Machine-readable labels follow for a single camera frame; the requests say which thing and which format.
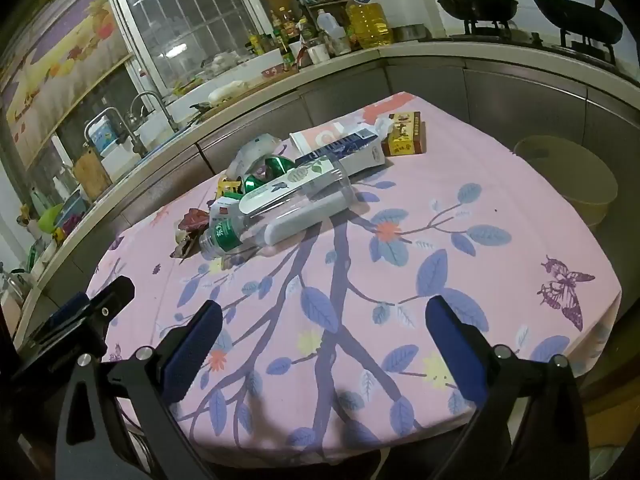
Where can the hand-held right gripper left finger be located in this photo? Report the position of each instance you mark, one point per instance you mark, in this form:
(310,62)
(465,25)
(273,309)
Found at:
(192,350)

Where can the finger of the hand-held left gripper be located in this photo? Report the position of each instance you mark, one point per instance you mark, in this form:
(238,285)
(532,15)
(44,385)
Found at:
(107,300)

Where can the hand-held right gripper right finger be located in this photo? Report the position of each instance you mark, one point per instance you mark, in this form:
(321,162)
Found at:
(457,355)

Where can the red snack wrapper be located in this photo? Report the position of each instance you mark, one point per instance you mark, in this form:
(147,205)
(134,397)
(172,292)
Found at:
(192,222)

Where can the clear plastic bottle green label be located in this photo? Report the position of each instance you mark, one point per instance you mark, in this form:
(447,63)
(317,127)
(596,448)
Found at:
(225,236)

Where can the white red wrapper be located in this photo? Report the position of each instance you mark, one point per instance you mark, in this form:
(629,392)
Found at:
(222,210)

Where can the yellow snack wrapper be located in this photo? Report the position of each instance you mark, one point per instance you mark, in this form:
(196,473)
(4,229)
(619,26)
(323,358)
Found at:
(227,187)

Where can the paper cup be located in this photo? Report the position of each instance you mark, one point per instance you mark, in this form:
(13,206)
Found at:
(305,220)

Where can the crushed green can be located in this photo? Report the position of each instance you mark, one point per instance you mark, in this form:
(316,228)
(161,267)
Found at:
(277,165)
(252,183)

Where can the beige trash bin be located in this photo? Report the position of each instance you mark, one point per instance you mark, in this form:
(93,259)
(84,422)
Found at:
(575,195)

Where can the white plastic bag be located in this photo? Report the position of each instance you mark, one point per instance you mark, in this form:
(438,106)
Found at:
(250,152)

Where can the blue white carton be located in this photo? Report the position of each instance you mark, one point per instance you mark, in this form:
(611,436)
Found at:
(360,152)

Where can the yellow red box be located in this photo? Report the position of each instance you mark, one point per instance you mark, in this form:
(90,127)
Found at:
(405,135)

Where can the white tissue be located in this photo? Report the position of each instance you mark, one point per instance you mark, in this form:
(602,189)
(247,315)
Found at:
(384,127)

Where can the metal kettle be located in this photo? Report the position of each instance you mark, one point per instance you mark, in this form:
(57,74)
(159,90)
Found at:
(15,287)

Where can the green plastic item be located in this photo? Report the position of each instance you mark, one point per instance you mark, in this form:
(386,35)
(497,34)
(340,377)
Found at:
(50,217)

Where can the wooden cutting board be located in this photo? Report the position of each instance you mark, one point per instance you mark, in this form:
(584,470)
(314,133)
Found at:
(92,172)

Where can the blue white packet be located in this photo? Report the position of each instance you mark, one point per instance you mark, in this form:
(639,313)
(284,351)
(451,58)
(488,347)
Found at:
(105,135)

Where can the square metal faucet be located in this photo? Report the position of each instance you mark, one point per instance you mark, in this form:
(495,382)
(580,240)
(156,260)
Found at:
(130,132)

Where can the pink floral tablecloth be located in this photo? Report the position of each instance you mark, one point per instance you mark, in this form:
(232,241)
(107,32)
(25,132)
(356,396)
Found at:
(450,185)

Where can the curved metal faucet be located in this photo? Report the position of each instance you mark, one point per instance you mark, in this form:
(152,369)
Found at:
(167,110)

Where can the white food lump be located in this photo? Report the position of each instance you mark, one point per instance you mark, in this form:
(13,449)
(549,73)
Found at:
(227,91)

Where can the kitchen counter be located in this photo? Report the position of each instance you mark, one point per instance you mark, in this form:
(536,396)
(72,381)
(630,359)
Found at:
(500,90)

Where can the barred window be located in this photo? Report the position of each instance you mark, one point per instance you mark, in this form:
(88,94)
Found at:
(185,15)

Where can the row of sauce bottles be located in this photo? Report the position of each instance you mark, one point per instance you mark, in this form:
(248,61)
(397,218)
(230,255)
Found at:
(282,35)

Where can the white cup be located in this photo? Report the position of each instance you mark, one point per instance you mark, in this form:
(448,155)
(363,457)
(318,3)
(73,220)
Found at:
(318,54)

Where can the steel bowl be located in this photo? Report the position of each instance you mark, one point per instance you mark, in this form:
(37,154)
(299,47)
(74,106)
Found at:
(407,33)

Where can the gas stove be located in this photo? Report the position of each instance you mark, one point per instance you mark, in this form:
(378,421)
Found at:
(500,30)

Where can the yellow cooking oil bottle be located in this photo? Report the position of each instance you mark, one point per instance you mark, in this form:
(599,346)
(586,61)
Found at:
(367,22)

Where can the white plastic jug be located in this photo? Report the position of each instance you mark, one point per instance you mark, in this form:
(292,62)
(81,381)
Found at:
(330,25)

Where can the black wok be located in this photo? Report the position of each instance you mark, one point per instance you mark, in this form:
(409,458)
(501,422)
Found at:
(580,17)

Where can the fruit print wall poster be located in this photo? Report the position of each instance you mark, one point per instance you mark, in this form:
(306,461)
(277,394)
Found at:
(55,55)

